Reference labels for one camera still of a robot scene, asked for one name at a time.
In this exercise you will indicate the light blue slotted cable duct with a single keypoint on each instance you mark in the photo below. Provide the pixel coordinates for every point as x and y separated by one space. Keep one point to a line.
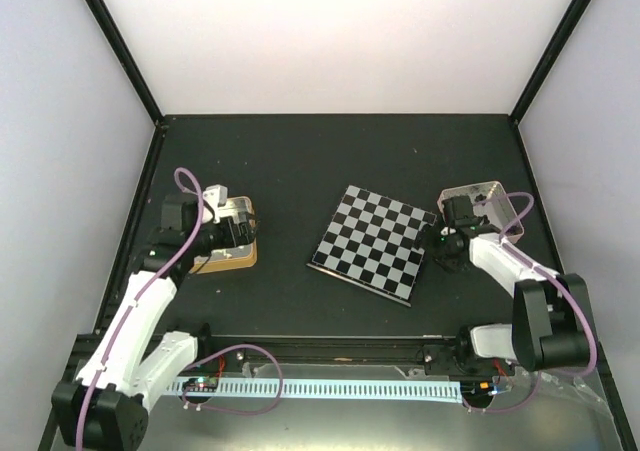
335 389

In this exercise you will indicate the circuit board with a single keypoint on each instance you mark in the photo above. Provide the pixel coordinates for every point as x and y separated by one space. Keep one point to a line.
485 388
200 384

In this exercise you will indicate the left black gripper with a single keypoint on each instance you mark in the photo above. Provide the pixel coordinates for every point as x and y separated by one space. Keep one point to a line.
231 239

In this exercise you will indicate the pink mesh tray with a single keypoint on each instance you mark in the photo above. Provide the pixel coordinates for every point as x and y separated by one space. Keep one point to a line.
488 200

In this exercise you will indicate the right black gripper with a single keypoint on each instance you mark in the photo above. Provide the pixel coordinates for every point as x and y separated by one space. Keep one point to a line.
426 243

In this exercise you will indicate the black frame post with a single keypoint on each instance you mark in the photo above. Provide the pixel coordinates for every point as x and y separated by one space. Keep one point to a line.
111 32
560 37

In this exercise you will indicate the left circuit board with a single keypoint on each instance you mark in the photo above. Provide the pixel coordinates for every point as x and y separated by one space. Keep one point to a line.
200 384

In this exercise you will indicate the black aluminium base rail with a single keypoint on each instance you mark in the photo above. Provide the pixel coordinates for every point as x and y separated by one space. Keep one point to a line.
449 355

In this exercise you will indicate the right black frame post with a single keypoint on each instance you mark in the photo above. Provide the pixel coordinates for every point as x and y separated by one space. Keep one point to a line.
560 37

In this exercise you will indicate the right circuit board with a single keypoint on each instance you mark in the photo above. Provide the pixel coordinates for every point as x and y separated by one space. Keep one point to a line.
485 388

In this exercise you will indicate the left black frame post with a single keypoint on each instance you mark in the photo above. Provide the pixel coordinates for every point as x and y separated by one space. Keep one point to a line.
111 32

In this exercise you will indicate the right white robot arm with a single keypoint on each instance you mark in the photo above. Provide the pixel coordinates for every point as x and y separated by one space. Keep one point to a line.
550 328

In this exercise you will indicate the gold tin tray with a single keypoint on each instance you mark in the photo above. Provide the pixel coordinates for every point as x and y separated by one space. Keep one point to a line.
242 256

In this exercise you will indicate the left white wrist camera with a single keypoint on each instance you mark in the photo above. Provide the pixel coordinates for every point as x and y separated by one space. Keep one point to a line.
216 195

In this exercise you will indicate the black and white chessboard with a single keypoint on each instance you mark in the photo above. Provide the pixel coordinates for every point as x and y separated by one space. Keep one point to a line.
370 242

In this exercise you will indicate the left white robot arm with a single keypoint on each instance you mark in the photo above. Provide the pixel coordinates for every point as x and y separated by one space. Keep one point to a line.
107 404

